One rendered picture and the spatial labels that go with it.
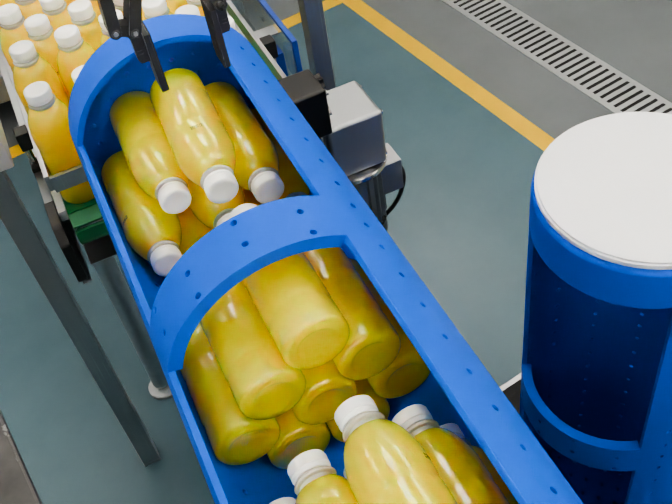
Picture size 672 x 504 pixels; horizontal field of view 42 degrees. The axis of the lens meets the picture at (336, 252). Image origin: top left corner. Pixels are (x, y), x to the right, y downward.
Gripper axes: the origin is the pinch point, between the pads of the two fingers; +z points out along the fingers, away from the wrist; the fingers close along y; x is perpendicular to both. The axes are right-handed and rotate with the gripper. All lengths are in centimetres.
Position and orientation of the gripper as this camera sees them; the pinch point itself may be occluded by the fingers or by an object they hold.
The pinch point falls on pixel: (185, 48)
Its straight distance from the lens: 94.2
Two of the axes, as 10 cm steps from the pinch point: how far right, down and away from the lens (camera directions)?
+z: 1.3, 6.5, 7.5
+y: 9.0, -3.9, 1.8
